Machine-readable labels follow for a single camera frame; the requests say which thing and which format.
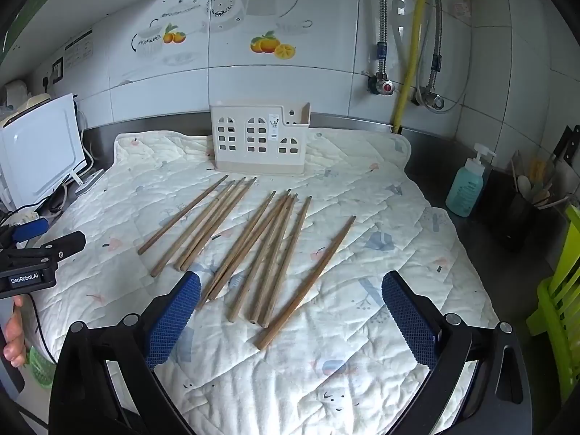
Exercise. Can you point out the white countertop oven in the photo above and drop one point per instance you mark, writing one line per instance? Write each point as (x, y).
(40, 154)

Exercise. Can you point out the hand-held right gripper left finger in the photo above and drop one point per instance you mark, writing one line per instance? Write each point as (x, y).
(174, 321)

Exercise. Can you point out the black utensil pot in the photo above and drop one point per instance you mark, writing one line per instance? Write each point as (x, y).
(512, 217)

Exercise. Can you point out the yellow gas pipe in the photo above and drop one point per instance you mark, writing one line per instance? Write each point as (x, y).
(410, 72)

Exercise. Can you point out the metal pipe valve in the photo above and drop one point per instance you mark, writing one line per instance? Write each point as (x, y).
(437, 101)

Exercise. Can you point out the green plastic rack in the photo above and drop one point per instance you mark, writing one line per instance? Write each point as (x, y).
(557, 290)

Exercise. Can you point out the teal cup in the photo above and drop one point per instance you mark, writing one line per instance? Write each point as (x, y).
(464, 190)

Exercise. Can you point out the person's left hand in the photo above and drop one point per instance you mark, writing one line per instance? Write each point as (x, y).
(13, 330)

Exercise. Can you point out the red knob pipe valve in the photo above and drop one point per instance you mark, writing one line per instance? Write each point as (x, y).
(385, 86)

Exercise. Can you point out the black cleaver knife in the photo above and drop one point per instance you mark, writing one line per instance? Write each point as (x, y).
(566, 145)

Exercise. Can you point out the spread of wooden chopsticks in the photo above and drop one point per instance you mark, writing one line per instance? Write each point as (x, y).
(306, 282)

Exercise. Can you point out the green plastic basket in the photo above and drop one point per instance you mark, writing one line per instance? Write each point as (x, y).
(40, 369)

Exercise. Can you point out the white wall label sticker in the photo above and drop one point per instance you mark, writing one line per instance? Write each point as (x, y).
(78, 50)

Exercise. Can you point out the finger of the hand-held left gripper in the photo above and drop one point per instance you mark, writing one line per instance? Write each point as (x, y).
(65, 243)
(29, 230)

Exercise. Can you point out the white plastic object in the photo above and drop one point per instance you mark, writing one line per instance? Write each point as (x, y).
(18, 90)

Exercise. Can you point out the black wall socket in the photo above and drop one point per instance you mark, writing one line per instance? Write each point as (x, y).
(57, 70)

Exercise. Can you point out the cream quilted mat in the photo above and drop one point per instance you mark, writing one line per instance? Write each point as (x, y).
(362, 190)

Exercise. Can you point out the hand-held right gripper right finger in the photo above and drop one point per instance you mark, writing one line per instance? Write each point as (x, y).
(408, 321)

